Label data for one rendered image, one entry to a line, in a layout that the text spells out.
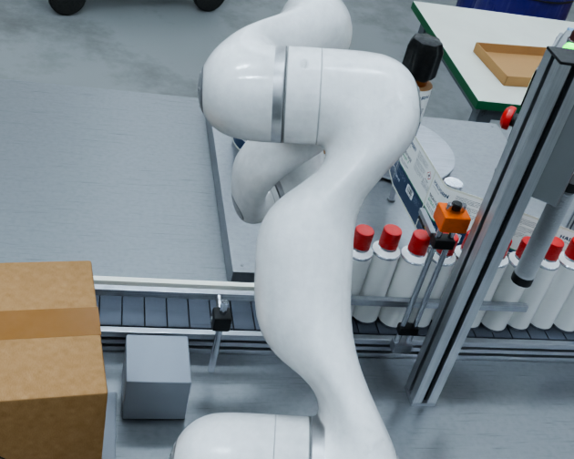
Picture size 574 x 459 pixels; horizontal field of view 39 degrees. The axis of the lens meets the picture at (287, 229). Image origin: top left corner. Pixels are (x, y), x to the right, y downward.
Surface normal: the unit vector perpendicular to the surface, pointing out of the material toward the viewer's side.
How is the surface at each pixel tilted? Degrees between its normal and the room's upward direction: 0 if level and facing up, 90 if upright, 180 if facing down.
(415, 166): 90
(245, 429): 12
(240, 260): 0
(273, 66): 28
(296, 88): 55
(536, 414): 0
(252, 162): 69
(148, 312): 0
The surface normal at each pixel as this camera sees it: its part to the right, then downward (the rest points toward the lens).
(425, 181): -0.96, -0.01
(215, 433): -0.11, -0.82
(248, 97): -0.07, 0.29
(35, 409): 0.25, 0.63
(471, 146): 0.19, -0.78
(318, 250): 0.27, -0.05
